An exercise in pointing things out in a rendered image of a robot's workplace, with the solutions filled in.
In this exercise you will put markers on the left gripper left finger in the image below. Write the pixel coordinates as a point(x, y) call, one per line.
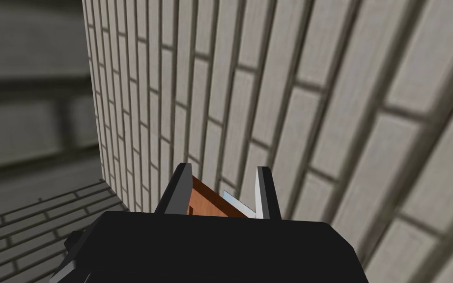
point(177, 192)

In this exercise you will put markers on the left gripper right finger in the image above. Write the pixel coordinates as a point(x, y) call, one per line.
point(266, 196)

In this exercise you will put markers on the brown wooden furniture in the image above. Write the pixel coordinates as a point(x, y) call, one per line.
point(205, 204)

